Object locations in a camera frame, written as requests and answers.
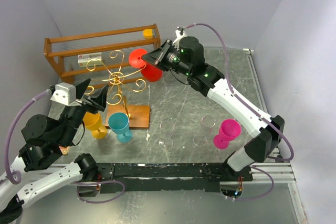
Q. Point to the yellow block on shelf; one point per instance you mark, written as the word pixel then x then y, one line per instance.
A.
pixel 148 33

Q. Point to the pink plastic wine glass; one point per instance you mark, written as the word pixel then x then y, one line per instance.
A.
pixel 228 131

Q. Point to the red plastic wine glass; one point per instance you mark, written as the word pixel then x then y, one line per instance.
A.
pixel 150 72

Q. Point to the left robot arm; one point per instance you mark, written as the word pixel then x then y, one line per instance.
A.
pixel 44 137

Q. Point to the orange wooden shelf rack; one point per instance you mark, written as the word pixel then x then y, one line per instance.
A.
pixel 62 53

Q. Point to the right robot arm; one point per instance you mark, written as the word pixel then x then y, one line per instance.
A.
pixel 188 59

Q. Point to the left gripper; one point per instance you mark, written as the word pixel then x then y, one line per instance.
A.
pixel 99 101

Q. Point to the white red box on shelf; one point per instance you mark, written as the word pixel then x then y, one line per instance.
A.
pixel 89 58

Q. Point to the clear flute glass three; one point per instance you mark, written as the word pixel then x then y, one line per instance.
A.
pixel 166 143

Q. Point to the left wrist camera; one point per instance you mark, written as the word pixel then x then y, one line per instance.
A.
pixel 64 94

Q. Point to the clear flute glass four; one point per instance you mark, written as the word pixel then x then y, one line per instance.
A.
pixel 200 140

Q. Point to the clear flute glass two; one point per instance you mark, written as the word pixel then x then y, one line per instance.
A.
pixel 167 126

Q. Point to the gold wire wine glass rack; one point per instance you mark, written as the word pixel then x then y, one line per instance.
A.
pixel 117 101

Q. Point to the blue plastic wine glass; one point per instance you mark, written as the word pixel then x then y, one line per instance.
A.
pixel 119 123

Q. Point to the clear flute glass one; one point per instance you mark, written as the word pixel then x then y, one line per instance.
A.
pixel 207 124

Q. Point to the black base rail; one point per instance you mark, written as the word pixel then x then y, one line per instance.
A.
pixel 116 177

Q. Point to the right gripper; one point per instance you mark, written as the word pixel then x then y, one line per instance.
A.
pixel 154 56

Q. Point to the yellow plastic wine glass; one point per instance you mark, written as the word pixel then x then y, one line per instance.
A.
pixel 93 122

